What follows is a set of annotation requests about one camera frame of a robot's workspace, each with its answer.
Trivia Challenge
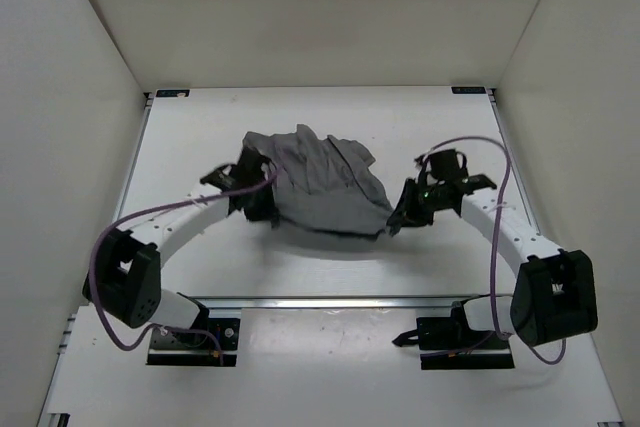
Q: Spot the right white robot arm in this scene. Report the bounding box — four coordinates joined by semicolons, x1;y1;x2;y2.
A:
387;149;598;348

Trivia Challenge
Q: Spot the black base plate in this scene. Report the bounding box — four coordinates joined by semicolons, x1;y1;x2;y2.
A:
416;317;515;371
146;310;241;368

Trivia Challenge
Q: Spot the grey pleated skirt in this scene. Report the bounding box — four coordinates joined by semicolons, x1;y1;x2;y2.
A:
243;124;393;239

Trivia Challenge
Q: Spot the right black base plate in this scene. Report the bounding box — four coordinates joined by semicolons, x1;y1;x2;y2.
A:
416;317;515;371

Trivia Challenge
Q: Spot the left blue table sticker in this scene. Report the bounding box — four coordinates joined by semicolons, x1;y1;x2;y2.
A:
155;89;190;98

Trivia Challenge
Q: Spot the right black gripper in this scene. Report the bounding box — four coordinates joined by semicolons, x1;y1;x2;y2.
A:
388;177;448;227

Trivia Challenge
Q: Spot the right blue table sticker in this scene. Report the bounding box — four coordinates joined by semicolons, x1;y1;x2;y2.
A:
451;86;486;95

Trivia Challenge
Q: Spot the blue table sticker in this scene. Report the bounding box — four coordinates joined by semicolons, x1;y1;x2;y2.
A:
155;89;190;98
451;86;486;95

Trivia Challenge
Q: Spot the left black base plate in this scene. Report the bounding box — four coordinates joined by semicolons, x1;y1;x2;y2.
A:
146;310;241;368

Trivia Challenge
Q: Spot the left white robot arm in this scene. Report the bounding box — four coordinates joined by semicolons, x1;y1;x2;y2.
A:
83;147;281;345

